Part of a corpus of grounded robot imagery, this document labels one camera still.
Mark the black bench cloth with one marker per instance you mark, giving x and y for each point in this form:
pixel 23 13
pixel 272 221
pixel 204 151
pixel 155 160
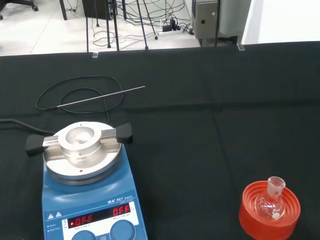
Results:
pixel 187 125

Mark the thin metal probe rod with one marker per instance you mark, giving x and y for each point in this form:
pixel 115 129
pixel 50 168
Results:
pixel 100 97

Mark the white power strip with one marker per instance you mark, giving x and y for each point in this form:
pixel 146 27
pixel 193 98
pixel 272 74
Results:
pixel 170 31

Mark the clear cloth clip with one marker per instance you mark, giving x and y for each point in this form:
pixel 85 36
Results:
pixel 240 47
pixel 95 55

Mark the black tripod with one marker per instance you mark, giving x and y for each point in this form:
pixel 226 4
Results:
pixel 142 25
pixel 108 30

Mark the grey metal cabinet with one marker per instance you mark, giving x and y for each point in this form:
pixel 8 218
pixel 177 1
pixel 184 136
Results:
pixel 207 17

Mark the blue base heater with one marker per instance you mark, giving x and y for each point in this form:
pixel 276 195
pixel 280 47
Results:
pixel 75 197

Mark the black box on floor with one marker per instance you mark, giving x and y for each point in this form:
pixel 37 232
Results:
pixel 95 8

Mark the black office chair base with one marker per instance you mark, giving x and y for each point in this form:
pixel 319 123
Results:
pixel 35 8

